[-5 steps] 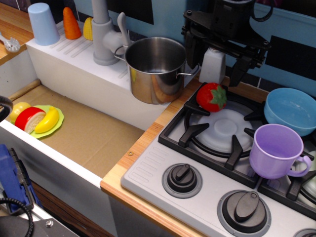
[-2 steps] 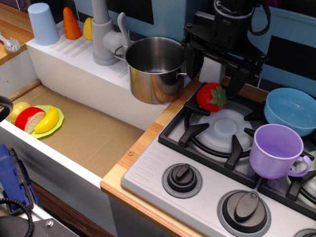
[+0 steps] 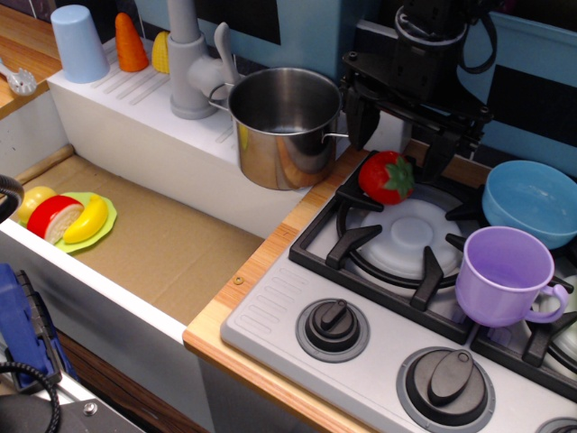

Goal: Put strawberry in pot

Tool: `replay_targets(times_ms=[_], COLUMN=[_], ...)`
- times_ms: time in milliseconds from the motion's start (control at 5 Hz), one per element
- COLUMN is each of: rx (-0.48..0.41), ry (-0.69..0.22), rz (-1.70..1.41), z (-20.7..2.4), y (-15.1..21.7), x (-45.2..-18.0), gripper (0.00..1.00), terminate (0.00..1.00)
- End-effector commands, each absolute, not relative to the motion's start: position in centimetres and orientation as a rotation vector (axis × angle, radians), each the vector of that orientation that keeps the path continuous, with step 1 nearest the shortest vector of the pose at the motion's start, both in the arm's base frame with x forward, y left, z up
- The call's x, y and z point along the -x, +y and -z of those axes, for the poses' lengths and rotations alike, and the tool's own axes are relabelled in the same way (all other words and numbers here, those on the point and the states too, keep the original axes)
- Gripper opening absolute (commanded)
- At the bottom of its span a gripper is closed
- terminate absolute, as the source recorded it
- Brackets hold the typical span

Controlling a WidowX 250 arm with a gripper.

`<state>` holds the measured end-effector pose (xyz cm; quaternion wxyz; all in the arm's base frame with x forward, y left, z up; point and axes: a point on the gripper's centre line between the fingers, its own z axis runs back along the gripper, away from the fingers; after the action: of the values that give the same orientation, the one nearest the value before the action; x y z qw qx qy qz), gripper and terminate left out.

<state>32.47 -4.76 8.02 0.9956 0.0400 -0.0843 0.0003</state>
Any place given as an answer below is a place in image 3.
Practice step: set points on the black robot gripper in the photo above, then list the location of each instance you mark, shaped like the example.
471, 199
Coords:
418, 83

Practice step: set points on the red toy strawberry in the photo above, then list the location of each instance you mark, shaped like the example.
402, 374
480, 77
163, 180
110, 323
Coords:
387, 177

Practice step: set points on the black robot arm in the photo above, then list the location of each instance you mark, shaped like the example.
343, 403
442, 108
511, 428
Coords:
443, 17

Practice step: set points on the stainless steel pot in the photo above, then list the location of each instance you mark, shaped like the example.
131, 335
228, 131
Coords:
285, 122

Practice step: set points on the white salt shaker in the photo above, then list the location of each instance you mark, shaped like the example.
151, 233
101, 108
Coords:
392, 134

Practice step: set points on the blue plastic bowl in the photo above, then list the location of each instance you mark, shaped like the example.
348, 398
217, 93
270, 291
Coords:
532, 197

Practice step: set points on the black stove grate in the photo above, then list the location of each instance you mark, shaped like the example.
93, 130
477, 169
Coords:
403, 257

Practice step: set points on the purple plastic cup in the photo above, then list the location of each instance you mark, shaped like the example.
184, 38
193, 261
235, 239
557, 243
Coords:
504, 278

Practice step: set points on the grey toy stove top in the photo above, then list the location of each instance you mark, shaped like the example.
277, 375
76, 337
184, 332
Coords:
530, 365

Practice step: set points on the grey toy faucet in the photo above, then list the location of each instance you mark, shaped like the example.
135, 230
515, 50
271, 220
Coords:
194, 74

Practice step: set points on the small black stove knob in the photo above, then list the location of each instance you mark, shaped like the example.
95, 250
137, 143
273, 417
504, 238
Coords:
332, 331

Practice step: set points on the yellow toy corn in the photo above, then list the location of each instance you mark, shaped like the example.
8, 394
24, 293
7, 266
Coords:
160, 53

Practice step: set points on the brown cardboard sheet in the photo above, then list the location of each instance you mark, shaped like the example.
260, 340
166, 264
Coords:
170, 255

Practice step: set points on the large black stove knob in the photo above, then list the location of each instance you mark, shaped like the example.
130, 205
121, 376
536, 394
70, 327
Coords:
445, 390

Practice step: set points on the orange toy carrot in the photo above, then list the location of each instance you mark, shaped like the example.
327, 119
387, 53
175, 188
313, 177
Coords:
131, 54

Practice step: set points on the yellow toy banana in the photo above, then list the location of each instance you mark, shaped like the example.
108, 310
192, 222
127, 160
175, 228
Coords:
90, 221

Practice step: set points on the light blue plastic cup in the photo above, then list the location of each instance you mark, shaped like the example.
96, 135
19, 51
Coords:
82, 54

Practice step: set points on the green plastic plate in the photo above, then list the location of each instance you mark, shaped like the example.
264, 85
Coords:
84, 197

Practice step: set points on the red toy apple slice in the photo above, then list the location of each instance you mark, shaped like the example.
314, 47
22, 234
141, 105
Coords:
53, 217

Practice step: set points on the yellow toy lemon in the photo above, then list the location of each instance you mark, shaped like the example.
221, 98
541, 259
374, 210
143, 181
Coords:
32, 199

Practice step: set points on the white slotted spoon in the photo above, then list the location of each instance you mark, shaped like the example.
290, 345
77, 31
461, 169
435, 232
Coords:
22, 82

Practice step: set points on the blue clamp device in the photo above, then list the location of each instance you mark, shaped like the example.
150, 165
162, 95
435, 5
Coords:
27, 329

